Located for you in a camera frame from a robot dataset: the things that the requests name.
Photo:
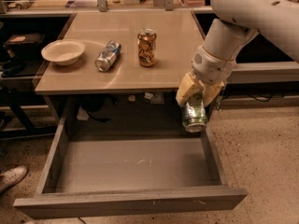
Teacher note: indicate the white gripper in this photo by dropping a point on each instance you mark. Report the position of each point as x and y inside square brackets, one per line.
[210, 66]

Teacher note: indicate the green soda can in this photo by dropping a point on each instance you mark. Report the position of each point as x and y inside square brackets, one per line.
[193, 113]

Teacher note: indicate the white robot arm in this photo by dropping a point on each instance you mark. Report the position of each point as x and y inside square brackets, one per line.
[237, 23]

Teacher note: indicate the orange soda can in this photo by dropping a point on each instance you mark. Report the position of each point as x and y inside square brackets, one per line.
[146, 42]

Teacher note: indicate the silver blue soda can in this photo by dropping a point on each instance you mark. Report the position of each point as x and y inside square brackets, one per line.
[107, 56]

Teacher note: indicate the open grey drawer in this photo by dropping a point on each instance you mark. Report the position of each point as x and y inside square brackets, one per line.
[139, 161]

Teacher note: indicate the grey cabinet table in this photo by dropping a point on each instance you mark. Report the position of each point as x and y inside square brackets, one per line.
[178, 37]

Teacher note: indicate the white bowl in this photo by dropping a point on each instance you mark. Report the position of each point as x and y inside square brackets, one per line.
[63, 52]

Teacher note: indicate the white shoe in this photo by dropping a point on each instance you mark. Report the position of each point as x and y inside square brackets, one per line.
[12, 177]

